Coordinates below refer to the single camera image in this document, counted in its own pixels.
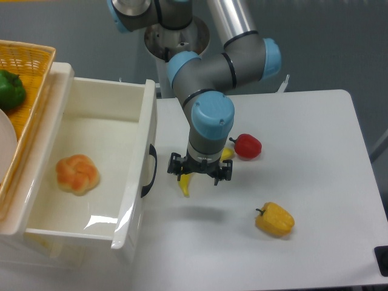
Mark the white drawer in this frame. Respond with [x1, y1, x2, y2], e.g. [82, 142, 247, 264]
[26, 78, 157, 263]

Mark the yellow banana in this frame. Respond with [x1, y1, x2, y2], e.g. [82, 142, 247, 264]
[178, 147, 235, 198]

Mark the white clip behind table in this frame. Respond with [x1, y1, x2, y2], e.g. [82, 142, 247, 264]
[277, 74, 290, 93]

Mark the black corner object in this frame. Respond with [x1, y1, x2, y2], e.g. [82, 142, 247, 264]
[374, 246, 388, 277]

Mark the white drawer cabinet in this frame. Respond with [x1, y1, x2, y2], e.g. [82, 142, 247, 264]
[1, 62, 84, 269]

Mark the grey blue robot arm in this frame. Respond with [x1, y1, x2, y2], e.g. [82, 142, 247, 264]
[107, 1, 281, 181]

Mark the orange bread roll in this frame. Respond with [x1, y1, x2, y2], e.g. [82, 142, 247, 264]
[55, 154, 100, 196]

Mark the red bell pepper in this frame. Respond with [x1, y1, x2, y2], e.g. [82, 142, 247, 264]
[229, 133, 262, 159]

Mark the white plate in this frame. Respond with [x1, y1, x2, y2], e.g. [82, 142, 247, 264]
[0, 110, 17, 182]

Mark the yellow bell pepper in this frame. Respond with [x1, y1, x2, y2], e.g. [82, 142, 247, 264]
[255, 202, 295, 236]

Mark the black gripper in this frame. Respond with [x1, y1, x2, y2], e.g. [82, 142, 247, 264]
[167, 148, 233, 186]

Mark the green bell pepper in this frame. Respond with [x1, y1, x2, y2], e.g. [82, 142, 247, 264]
[1, 70, 26, 111]

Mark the yellow woven basket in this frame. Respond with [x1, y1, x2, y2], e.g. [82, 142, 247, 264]
[1, 40, 56, 218]

